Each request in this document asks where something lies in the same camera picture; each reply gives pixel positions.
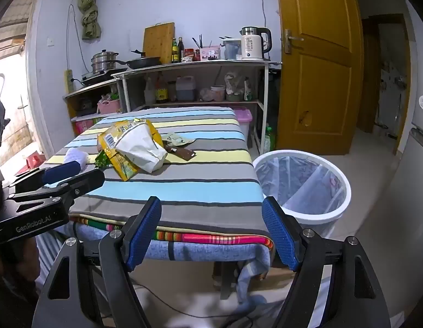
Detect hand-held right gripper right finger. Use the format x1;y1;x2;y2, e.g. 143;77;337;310
262;196;391;328

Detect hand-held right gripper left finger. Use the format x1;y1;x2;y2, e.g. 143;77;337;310
33;196;162;328

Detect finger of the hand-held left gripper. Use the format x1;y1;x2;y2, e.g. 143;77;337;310
10;161;81;192
8;168;105;214

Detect white tissue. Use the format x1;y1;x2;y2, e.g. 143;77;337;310
63;148;88;173

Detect dark green wrapper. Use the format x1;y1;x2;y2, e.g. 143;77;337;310
95;150;111;169

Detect yellow snack bag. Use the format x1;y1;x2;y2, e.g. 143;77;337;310
97;119;164;181

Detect clear plastic bin liner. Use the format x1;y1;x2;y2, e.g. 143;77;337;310
256;154;345;214

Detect white paper bag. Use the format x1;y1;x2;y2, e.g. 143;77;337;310
115;123;168;174

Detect white plastic bin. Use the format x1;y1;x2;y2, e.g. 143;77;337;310
252;149;352;238

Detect brown wrapper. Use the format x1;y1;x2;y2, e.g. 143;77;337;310
164;144;196;161

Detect light green wrapper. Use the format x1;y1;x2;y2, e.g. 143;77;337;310
162;133;196;147

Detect red plastic stool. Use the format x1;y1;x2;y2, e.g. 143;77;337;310
15;152;46;175

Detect colourful striped cloth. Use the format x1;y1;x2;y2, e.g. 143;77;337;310
70;213;274;248

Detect pink plastic basket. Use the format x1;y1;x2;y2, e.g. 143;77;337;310
97;99;121;115

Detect striped blanket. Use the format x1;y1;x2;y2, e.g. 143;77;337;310
44;107;267;236

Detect low wooden shelf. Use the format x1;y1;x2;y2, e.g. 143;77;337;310
63;78;125;137

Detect green plastic bottle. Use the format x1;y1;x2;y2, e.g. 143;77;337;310
264;127;276;154

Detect black induction cooker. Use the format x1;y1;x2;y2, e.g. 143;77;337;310
81;70;127;87

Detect white plastic bottle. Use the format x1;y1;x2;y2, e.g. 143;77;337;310
144;77;156;106

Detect yellow label dark bottle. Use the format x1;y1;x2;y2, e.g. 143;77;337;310
155;73;168;104

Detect steel steamer pot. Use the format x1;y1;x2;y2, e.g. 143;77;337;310
91;51;119;74

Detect pink lid storage box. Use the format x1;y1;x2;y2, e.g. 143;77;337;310
232;107;253;140

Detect black frying pan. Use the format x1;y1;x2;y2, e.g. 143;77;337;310
116;51;162;69

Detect yellow wooden door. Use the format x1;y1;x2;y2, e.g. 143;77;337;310
275;0;364;156

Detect silver fridge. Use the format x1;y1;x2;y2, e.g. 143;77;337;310
394;85;423;317

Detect crumpled plastic bags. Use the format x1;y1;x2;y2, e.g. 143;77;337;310
224;72;253;102

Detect wooden cutting board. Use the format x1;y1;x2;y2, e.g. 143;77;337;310
143;22;175;65

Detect white shelf unit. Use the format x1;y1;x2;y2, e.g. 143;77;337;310
111;60;282;154

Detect green hanging cloth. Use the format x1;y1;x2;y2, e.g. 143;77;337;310
78;0;102;40

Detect pink utensil box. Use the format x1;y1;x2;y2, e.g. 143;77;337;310
199;45;222;61

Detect white electric kettle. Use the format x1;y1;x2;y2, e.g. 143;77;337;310
240;26;272;61

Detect black floor cable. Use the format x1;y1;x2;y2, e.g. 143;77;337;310
130;283;267;328

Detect brown wooden door frame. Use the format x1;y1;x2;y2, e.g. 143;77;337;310
357;14;412;154

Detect metal door handle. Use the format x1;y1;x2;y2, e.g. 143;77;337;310
284;29;304;54

